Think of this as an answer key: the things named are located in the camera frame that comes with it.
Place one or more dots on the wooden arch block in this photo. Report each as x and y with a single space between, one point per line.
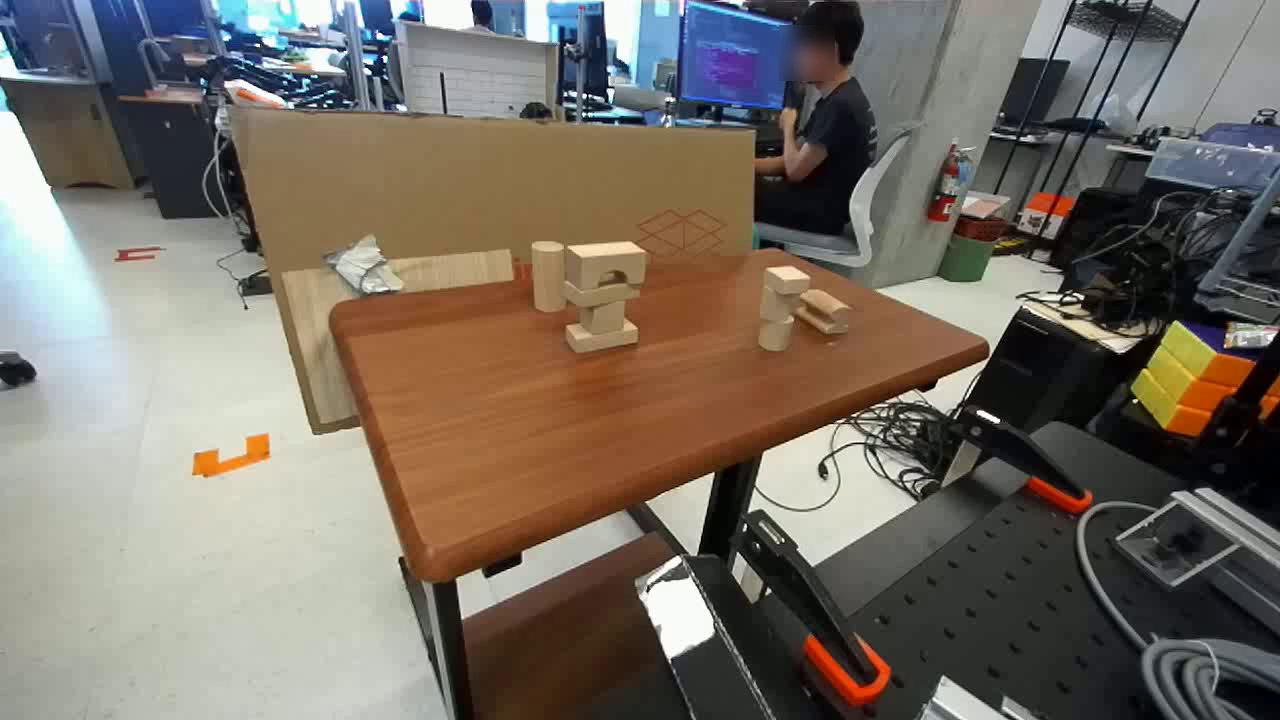
609 261

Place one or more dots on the wooden cylinder block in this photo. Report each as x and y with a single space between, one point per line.
544 273

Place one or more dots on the lower block of small stack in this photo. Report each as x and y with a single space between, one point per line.
774 326

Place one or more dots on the wooden half-round block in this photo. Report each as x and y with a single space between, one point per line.
820 308

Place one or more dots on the wooden base stack blocks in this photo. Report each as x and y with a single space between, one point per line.
600 316

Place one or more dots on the top cube of small stack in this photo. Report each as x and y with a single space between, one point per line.
787 283

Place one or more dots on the black orange clamp near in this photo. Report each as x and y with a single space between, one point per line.
839 660

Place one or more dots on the black orange clamp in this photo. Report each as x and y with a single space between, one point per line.
982 435
839 660

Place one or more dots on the seated person in black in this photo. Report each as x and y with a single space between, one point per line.
827 150

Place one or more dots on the white office chair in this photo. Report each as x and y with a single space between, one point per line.
850 250

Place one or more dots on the computer monitor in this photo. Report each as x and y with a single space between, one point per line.
735 56

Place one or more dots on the light wooden side board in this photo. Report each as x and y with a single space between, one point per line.
316 305

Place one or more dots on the green bucket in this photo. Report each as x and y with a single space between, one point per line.
967 259

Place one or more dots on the red fire extinguisher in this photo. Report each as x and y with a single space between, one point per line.
946 187

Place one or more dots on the black orange clamp far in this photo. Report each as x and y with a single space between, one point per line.
982 435

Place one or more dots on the large cardboard sheet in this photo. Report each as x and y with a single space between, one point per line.
431 187

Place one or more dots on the orange floor tape marker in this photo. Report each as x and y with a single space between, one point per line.
212 463

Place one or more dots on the black perforated mounting board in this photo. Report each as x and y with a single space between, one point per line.
976 586

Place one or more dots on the yellow orange foam cube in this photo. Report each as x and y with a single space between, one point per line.
1186 380

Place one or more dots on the silver metal bracket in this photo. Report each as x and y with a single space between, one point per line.
1206 537

